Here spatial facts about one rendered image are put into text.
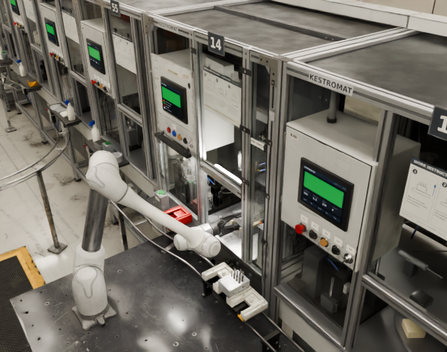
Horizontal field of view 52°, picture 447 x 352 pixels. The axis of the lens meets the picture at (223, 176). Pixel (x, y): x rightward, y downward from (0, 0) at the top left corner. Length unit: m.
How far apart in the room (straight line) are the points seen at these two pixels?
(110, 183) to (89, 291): 0.59
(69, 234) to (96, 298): 1.98
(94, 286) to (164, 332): 0.42
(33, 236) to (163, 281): 2.01
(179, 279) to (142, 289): 0.22
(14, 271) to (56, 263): 0.33
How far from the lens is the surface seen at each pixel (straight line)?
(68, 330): 2.58
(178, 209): 2.78
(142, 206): 2.24
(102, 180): 2.13
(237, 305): 2.34
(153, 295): 2.65
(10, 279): 4.06
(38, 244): 4.37
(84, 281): 2.42
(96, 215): 2.41
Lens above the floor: 2.53
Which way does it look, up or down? 31 degrees down
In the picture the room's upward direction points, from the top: 1 degrees counter-clockwise
